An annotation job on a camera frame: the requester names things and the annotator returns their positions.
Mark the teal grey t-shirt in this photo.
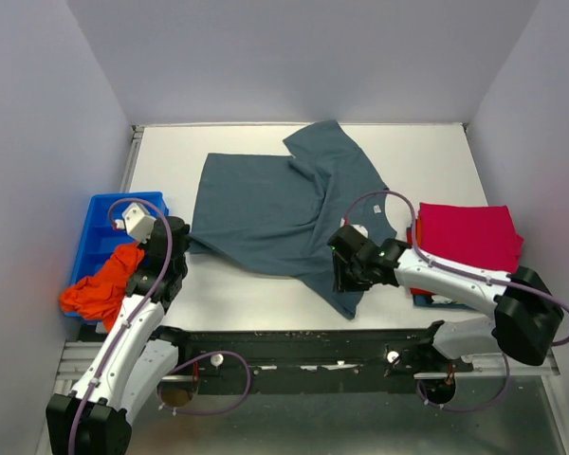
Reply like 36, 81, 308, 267
190, 120, 396, 319

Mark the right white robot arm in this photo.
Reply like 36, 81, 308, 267
328, 225, 563, 372

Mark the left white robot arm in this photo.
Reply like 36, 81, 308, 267
46, 216, 192, 454

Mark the blue plastic bin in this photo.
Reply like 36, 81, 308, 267
62, 191, 171, 324

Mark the folded navy patterned t-shirt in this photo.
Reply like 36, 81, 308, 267
413, 295, 471, 311

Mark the crumpled orange t-shirt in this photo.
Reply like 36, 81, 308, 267
59, 243, 145, 332

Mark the folded orange t-shirt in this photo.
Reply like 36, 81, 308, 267
407, 215, 423, 247

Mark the folded red t-shirt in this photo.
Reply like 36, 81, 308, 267
405, 227, 437, 300

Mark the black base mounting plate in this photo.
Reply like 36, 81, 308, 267
151, 327, 472, 395

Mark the folded magenta t-shirt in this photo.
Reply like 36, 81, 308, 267
418, 203, 523, 272

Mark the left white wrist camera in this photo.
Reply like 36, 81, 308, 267
114, 202, 156, 244

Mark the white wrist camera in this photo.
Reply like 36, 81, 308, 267
114, 202, 156, 244
340, 218, 369, 238

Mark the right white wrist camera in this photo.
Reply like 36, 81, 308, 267
340, 218, 369, 238

